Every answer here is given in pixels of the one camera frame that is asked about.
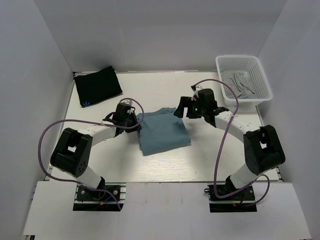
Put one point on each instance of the teal blue t shirt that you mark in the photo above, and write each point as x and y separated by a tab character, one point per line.
161	131

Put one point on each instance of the black t shirt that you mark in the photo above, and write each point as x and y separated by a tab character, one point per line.
97	87

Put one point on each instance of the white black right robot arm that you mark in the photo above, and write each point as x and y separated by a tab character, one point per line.
262	148

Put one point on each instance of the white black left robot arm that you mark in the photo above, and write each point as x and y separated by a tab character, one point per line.
72	151

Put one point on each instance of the grey t shirt in basket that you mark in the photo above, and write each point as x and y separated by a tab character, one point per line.
240	82

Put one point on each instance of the white plastic basket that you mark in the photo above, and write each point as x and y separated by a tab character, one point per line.
250	64

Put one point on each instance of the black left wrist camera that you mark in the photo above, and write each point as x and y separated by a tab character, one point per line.
123	109

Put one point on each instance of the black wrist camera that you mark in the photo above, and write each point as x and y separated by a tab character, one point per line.
123	109
207	102

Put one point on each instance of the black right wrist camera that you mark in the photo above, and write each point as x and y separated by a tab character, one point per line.
207	102

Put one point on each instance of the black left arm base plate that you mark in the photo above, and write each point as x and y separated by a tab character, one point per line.
86	200

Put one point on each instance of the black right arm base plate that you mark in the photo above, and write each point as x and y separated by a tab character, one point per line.
242	202

